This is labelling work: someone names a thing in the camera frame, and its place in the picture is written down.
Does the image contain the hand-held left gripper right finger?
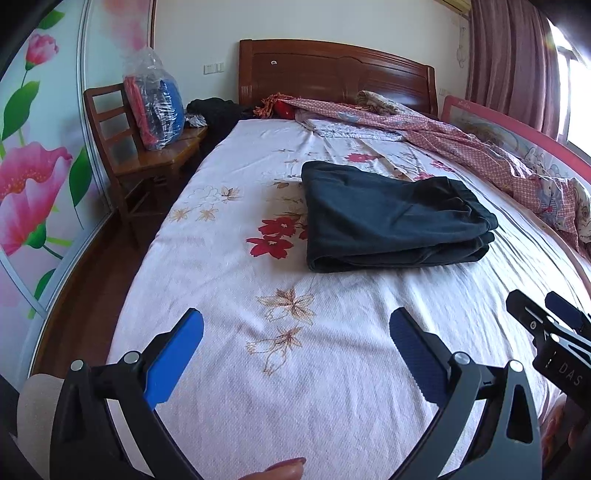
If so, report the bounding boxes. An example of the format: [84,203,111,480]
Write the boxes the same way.
[389,307,543,480]

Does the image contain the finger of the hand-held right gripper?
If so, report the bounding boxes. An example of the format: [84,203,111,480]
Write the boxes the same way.
[505,290,563,336]
[545,291,585,332]

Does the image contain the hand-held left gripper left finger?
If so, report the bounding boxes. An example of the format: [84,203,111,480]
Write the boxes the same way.
[48,308,206,480]

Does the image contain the dark navy pants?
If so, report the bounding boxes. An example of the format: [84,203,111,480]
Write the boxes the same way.
[301,160,499,274]

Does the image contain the person's right hand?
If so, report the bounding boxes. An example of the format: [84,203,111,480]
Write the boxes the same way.
[542,396,572,463]

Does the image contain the person's left hand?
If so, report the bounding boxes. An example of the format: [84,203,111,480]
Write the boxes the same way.
[238,457,308,480]

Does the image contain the floral white bed sheet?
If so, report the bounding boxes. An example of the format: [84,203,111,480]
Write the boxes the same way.
[106,117,591,480]

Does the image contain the pink patterned quilt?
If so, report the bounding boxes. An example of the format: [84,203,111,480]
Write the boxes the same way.
[295,97,591,243]

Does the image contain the wooden chair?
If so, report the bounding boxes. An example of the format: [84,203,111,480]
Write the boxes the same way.
[84,85,208,248]

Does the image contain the window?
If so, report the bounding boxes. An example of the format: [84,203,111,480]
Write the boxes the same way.
[549,21,591,163]

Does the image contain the wooden nightstand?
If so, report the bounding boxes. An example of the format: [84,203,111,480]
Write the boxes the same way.
[182,124,211,160]

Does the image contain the pale floral folded sheet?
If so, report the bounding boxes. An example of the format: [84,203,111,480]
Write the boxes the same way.
[307,118,407,142]

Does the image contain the clear plastic bag of clothes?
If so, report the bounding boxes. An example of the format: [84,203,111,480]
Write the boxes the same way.
[122,46,186,151]

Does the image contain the pile of dark clothes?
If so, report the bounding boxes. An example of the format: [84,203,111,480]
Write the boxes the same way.
[185,98,254,154]

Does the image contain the pink curtain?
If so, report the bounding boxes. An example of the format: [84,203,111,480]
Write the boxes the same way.
[466,0,570,140]

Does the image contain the patterned pillow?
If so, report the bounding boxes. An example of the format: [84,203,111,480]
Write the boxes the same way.
[355,90,413,115]

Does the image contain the red cloth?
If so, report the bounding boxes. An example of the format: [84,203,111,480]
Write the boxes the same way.
[254,93,297,121]

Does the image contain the floral wardrobe door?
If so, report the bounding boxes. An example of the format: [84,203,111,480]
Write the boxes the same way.
[0,0,158,320]

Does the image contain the wooden headboard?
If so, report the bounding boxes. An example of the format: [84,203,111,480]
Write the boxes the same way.
[239,39,437,117]

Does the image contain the pink bed rail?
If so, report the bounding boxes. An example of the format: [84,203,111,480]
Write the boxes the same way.
[441,95,591,185]

